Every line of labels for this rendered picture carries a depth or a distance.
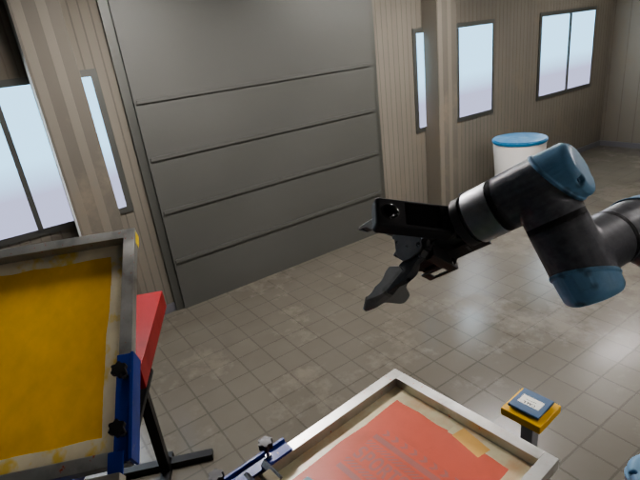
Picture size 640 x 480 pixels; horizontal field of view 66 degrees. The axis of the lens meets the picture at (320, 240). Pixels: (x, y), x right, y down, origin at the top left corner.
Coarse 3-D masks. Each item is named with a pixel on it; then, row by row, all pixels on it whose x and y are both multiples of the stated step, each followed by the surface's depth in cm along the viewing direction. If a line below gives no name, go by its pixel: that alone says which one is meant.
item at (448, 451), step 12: (444, 444) 144; (456, 444) 144; (432, 456) 140; (444, 456) 140; (456, 456) 140; (468, 456) 139; (480, 456) 139; (444, 468) 136; (456, 468) 136; (468, 468) 136; (480, 468) 135; (492, 468) 135; (504, 468) 134
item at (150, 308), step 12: (144, 300) 221; (156, 300) 219; (144, 312) 210; (156, 312) 210; (144, 324) 201; (156, 324) 206; (144, 336) 192; (156, 336) 203; (144, 348) 184; (144, 360) 179; (144, 372) 176; (144, 384) 175
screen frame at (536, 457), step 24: (384, 384) 167; (408, 384) 165; (360, 408) 160; (456, 408) 152; (312, 432) 150; (480, 432) 145; (504, 432) 141; (288, 456) 143; (528, 456) 134; (552, 456) 132
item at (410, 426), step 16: (384, 416) 157; (400, 416) 157; (416, 416) 156; (368, 432) 152; (400, 432) 150; (416, 432) 150; (432, 432) 149; (336, 448) 148; (352, 448) 147; (416, 448) 144; (320, 464) 143; (336, 464) 142
